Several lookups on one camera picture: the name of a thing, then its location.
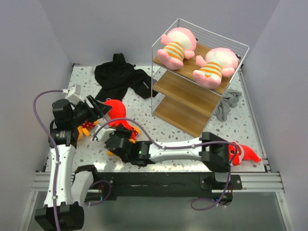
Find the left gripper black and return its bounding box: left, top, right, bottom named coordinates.
left=70, top=95, right=112, bottom=127

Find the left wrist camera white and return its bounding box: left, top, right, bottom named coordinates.
left=62, top=84, right=84, bottom=104

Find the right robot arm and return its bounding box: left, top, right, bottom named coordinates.
left=105, top=132, right=240, bottom=189

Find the black cloth garment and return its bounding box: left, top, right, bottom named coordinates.
left=94, top=53, right=158, bottom=102

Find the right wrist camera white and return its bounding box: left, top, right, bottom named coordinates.
left=91, top=125, right=115, bottom=142

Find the purple cable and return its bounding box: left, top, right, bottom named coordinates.
left=32, top=89, right=70, bottom=231
left=92, top=117, right=238, bottom=211

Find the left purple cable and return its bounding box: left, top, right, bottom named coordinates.
left=32, top=89, right=70, bottom=231

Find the red whale plush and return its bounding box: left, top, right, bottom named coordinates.
left=104, top=99, right=132, bottom=132

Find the pink striped plush doll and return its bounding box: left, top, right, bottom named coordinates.
left=157, top=27, right=198, bottom=70
left=192, top=48, right=242, bottom=89

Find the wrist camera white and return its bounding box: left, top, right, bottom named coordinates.
left=91, top=125, right=115, bottom=142
left=62, top=84, right=84, bottom=104

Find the grey crumpled cloth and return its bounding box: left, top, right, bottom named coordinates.
left=215, top=89, right=242, bottom=122

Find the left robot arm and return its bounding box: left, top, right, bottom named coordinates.
left=35, top=95, right=111, bottom=231

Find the white wire wooden shelf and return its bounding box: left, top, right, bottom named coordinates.
left=151, top=18, right=249, bottom=137

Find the red shark plush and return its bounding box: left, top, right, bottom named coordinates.
left=229, top=142, right=261, bottom=166

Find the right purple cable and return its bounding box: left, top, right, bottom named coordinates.
left=92, top=117, right=238, bottom=211

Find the orange bear plush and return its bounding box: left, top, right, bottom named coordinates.
left=106, top=125, right=141, bottom=157
left=77, top=120, right=99, bottom=141

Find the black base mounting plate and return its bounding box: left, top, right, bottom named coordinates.
left=86, top=172, right=243, bottom=203

